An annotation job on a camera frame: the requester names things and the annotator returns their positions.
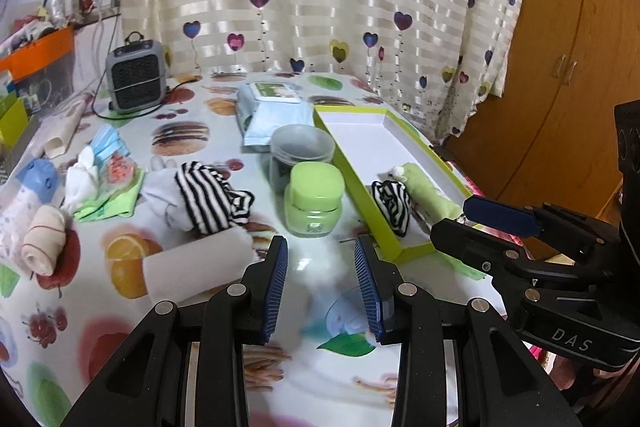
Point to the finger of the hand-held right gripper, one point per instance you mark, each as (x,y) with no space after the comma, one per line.
(500,216)
(470,244)

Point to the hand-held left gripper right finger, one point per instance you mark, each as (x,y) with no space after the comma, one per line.
(367,292)

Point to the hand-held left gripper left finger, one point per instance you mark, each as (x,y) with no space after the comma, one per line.
(277,287)

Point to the green towel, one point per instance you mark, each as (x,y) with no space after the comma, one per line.
(425,192)

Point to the striped sock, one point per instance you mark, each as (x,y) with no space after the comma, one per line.
(392,207)
(200,197)

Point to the lime green cardboard box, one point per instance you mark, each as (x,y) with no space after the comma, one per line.
(370,142)

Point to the white cloth mitt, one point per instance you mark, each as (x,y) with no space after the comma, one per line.
(80,187)

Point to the white rolled towel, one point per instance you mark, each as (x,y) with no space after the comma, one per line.
(200,262)

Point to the green jar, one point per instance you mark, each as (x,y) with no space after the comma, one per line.
(315,187)

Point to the loose striped sock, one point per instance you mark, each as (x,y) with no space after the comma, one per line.
(200,197)

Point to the grey plastic container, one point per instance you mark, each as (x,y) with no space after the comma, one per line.
(300,147)

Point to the white sock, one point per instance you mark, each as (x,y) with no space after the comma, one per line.
(160,197)

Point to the wet wipes pack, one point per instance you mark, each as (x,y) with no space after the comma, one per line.
(272,112)

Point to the green packet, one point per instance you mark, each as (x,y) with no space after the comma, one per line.
(120,202)

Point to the wooden wardrobe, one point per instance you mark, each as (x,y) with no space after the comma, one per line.
(560,32)

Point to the red print packet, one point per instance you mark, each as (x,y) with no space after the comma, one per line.
(120,167)

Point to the blue face mask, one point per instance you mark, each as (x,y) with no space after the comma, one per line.
(107,142)

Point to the rolled beige towel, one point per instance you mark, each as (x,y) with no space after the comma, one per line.
(45,242)

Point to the small grey heater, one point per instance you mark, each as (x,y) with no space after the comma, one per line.
(135,77)

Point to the blue white diaper pack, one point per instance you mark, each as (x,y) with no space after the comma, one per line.
(35,179)

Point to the clear plastic bin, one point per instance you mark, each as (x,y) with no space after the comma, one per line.
(50,77)

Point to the small lime green box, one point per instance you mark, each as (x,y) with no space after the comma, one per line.
(12,122)

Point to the orange storage box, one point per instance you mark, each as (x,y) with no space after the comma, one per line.
(40,52)

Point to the pile of small packets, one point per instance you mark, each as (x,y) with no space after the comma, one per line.
(45,17)

